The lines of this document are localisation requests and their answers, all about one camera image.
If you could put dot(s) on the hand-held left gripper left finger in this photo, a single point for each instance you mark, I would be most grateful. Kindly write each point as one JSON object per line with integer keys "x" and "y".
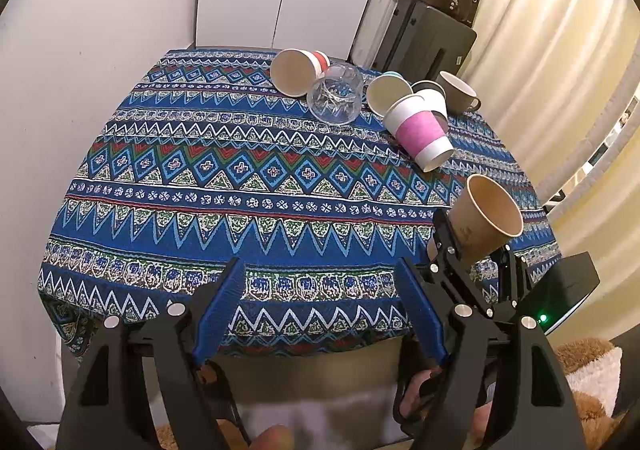
{"x": 220, "y": 310}

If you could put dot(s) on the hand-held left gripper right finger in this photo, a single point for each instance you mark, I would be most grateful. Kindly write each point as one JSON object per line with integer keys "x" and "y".
{"x": 422, "y": 315}

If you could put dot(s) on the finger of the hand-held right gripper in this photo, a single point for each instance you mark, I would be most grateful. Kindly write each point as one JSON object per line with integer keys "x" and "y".
{"x": 510, "y": 275}
{"x": 446, "y": 250}

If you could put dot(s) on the brown paper cup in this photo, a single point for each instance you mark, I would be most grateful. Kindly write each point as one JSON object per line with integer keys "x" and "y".
{"x": 487, "y": 222}

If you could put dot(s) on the pink sleeve paper cup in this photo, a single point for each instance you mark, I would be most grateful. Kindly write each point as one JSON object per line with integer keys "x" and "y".
{"x": 420, "y": 131}

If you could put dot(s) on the white cup grey rim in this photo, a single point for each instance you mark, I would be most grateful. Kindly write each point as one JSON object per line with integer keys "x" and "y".
{"x": 431, "y": 92}

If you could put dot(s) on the teal paper cup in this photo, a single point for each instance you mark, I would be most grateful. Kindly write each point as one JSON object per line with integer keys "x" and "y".
{"x": 389, "y": 92}

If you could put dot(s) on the clear plastic cup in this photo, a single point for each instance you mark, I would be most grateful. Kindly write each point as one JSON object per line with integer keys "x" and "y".
{"x": 334, "y": 97}

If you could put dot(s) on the red sleeve paper cup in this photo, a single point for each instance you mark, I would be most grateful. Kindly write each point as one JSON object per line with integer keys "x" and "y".
{"x": 297, "y": 70}

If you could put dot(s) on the person's right hand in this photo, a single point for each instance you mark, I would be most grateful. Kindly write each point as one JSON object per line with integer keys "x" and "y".
{"x": 424, "y": 377}

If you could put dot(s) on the person's leg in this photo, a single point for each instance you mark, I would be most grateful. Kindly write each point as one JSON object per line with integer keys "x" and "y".
{"x": 270, "y": 437}

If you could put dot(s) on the blue patterned tablecloth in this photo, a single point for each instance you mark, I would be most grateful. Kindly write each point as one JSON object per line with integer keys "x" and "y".
{"x": 210, "y": 170}

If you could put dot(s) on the brown ceramic mug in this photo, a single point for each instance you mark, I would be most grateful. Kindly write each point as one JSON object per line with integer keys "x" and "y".
{"x": 459, "y": 91}

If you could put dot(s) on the black suitcase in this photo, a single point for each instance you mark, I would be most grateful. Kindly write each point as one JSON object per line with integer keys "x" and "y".
{"x": 425, "y": 42}

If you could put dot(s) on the cream curtain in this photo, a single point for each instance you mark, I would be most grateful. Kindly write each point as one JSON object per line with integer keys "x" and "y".
{"x": 545, "y": 55}

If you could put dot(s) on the white appliance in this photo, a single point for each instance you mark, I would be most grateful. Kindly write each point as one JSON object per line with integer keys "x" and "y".
{"x": 374, "y": 25}

